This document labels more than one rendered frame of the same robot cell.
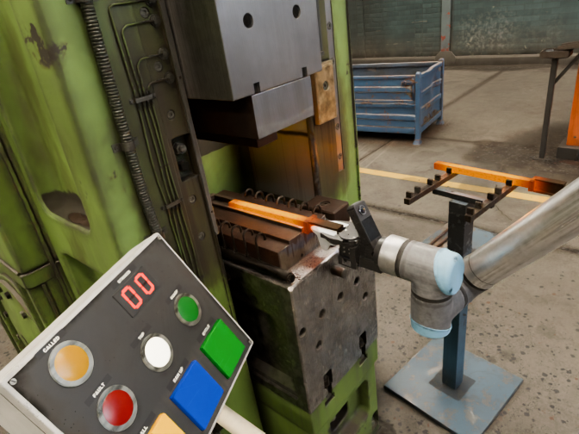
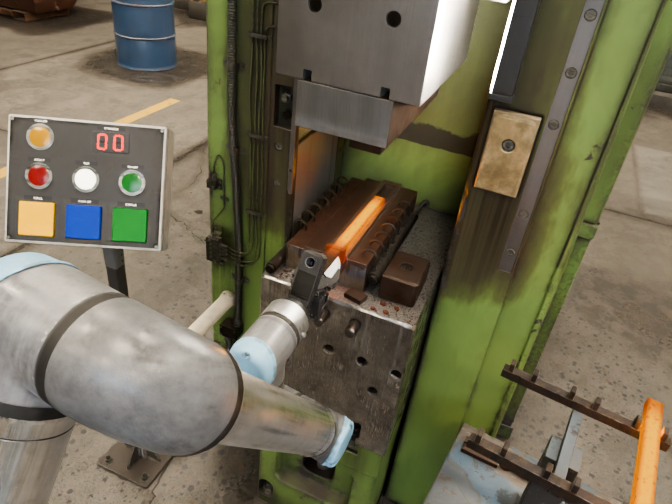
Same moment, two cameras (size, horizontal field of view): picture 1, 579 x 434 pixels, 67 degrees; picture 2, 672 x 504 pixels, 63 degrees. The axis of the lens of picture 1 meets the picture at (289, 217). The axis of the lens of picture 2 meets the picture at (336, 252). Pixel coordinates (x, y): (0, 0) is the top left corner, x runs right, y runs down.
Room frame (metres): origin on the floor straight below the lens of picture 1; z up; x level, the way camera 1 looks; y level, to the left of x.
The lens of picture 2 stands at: (0.57, -0.98, 1.69)
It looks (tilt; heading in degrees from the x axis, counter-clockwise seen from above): 34 degrees down; 65
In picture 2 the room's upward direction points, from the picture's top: 7 degrees clockwise
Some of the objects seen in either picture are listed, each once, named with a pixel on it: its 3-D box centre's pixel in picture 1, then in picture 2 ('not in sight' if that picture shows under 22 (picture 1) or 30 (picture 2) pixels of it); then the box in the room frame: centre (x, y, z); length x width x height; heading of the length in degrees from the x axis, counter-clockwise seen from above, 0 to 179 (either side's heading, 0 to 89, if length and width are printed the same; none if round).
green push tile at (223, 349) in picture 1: (221, 348); (130, 225); (0.59, 0.15, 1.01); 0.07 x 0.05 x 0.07; 161
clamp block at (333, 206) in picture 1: (326, 213); (404, 278); (1.17, -0.11, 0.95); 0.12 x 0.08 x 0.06; 46
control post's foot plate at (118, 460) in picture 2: not in sight; (140, 445); (0.54, 0.30, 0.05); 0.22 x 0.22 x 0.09; 46
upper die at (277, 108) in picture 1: (224, 102); (377, 88); (1.14, 0.12, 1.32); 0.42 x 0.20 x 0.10; 46
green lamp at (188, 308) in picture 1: (188, 309); (131, 182); (0.60, 0.19, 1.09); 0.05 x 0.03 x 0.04; 136
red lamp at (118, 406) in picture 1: (117, 407); (38, 175); (0.41, 0.26, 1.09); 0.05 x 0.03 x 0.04; 136
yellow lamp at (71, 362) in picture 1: (71, 362); (40, 136); (0.43, 0.30, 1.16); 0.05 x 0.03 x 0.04; 136
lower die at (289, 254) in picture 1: (248, 225); (357, 224); (1.14, 0.12, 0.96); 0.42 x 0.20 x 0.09; 46
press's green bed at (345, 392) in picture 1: (289, 385); (346, 413); (1.19, 0.09, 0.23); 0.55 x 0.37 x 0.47; 46
